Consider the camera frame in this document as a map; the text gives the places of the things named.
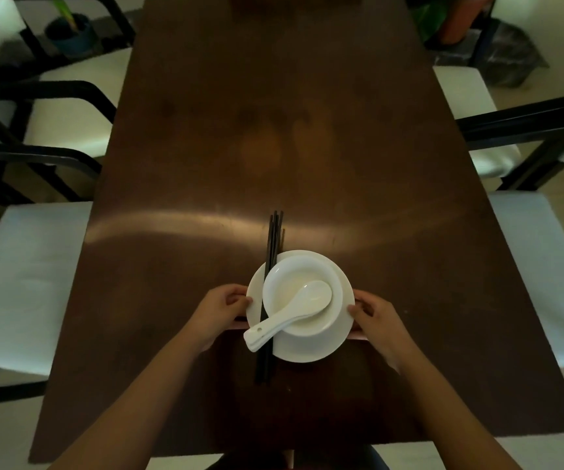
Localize person's left hand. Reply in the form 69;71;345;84
183;284;254;354

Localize person's right hand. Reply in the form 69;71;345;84
347;290;423;376

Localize white round plate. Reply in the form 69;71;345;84
246;250;356;364

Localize person's left forearm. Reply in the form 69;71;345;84
47;333;226;470

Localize person's right forearm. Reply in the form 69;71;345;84
395;351;524;470

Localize white ceramic bowl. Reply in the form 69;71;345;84
262;254;344;337

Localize black chopstick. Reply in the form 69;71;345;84
258;211;280;384
255;214;275;384
262;211;286;384

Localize black plastic bag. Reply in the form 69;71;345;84
478;19;551;89

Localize orange pot with green plant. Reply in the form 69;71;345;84
409;0;498;46

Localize blue pot with plant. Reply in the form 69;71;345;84
44;0;100;58

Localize white cushioned black frame chair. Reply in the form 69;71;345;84
487;137;564;421
0;142;104;408
0;0;137;159
431;66;564;192

